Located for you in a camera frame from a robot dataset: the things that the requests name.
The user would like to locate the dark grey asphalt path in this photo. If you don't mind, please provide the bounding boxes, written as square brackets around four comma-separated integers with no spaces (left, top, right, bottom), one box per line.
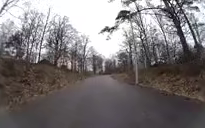
[0,74,205,128]

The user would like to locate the wood of bare trees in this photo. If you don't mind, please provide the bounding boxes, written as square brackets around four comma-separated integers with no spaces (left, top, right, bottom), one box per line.
[0,0,205,76]

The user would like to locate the leaf-strewn brown ground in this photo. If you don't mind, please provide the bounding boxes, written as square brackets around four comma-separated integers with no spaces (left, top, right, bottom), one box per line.
[0,56,91,113]
[110,62,205,104]

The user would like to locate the pale lamp post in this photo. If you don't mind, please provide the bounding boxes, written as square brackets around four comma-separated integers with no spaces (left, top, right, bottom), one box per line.
[129,18,140,86]

